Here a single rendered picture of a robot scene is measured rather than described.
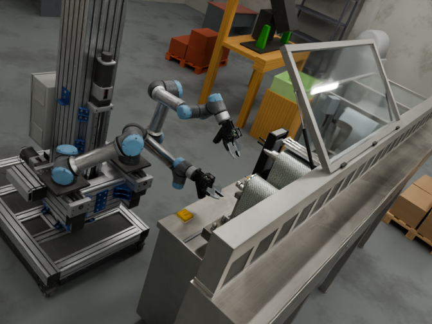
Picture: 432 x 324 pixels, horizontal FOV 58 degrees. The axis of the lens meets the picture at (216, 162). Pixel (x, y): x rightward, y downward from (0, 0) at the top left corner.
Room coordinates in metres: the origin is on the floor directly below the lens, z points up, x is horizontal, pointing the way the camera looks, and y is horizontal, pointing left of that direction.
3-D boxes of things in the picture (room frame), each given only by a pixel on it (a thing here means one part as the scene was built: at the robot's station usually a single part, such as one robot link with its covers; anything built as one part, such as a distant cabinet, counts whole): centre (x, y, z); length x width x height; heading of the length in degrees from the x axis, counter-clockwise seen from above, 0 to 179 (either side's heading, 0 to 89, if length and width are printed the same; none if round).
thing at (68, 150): (1.82, 0.83, 0.98); 0.13 x 0.12 x 0.14; 22
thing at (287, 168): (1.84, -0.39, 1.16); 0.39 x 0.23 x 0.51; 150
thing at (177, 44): (7.19, 0.96, 0.33); 1.23 x 0.90 x 0.66; 150
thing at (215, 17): (9.87, 0.80, 0.34); 1.26 x 0.64 x 0.67; 149
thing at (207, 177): (1.87, 0.04, 1.12); 0.12 x 0.08 x 0.09; 60
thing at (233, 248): (2.16, -0.86, 1.55); 3.08 x 0.08 x 0.23; 150
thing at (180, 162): (1.95, 0.17, 1.11); 0.11 x 0.08 x 0.09; 60
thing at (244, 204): (1.67, -0.29, 1.11); 0.23 x 0.01 x 0.18; 60
